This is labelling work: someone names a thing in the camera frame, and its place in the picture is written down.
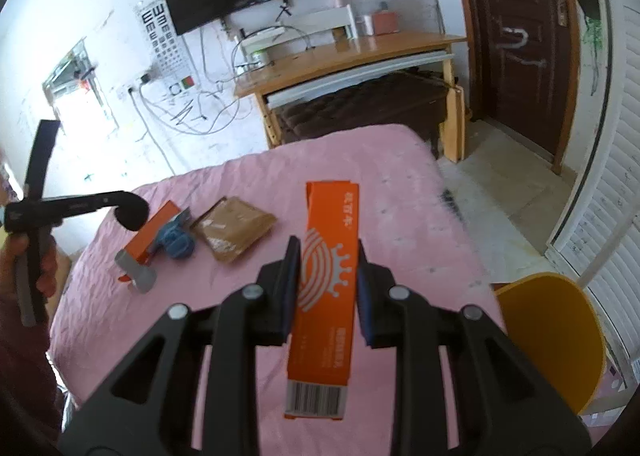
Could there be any dark brown ottoman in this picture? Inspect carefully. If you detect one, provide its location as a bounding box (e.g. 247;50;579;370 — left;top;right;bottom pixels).
274;72;448;143

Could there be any yellow chair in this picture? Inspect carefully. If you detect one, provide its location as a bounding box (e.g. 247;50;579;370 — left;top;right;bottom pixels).
492;272;606;414

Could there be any wall mirror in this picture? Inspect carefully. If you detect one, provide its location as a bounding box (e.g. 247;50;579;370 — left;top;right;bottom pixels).
42;39;103;108

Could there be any small orange box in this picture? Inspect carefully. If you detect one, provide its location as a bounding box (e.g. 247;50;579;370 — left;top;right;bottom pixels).
115;202;186;294

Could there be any pink tablecloth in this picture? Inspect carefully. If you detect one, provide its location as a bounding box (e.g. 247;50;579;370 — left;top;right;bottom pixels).
50;124;502;455

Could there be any pink sleeve left forearm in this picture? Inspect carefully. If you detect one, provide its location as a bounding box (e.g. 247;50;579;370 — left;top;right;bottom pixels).
1;292;63;455

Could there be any left hand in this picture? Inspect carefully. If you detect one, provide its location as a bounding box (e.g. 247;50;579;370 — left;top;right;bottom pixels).
0;234;58;298

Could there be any brown snack packet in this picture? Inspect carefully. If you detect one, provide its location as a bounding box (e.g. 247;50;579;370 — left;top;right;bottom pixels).
191;196;277;263

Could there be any dark brown door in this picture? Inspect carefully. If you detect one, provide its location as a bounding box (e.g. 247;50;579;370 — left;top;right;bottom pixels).
462;0;579;173

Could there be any wooden desk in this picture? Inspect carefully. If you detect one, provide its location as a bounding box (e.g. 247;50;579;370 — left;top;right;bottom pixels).
234;31;466;164

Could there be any long orange carton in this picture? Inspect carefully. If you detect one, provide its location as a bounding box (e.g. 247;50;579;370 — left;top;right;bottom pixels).
284;181;359;420

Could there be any eye chart poster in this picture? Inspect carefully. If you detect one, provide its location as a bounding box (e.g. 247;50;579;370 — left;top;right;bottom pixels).
136;0;196;96

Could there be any white router box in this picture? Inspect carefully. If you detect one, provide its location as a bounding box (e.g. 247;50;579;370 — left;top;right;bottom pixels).
240;26;285;50

